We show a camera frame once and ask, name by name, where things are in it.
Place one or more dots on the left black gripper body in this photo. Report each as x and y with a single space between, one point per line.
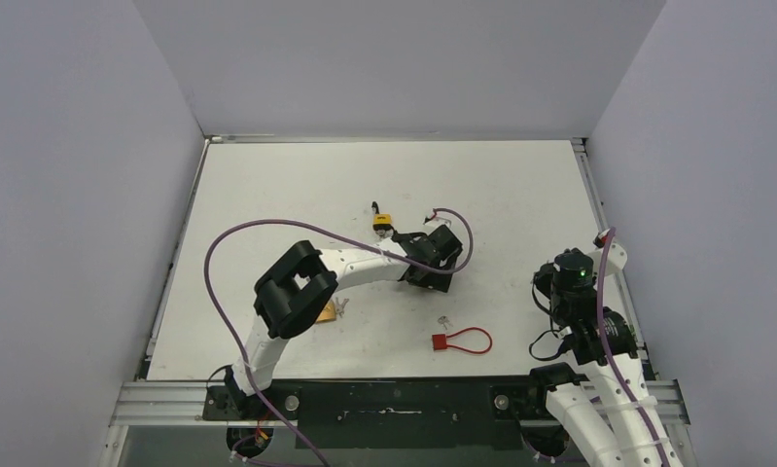
433 280

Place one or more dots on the yellow black padlock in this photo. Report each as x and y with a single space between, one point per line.
382 223

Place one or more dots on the keys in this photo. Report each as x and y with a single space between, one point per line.
340 306
444 321

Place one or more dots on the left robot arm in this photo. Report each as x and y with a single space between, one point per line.
292 293

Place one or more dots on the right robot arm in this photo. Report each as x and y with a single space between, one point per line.
602 401

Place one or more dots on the keys beside long-shackle padlock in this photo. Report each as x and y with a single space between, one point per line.
340 306

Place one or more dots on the brass padlock long shackle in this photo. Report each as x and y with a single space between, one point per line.
327 314

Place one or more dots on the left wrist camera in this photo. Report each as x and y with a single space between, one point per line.
436 222

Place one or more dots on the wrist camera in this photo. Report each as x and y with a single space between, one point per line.
436 222
608 251

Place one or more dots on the red cable lock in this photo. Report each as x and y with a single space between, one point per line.
451 341

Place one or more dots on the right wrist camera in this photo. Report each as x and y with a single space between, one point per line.
608 251

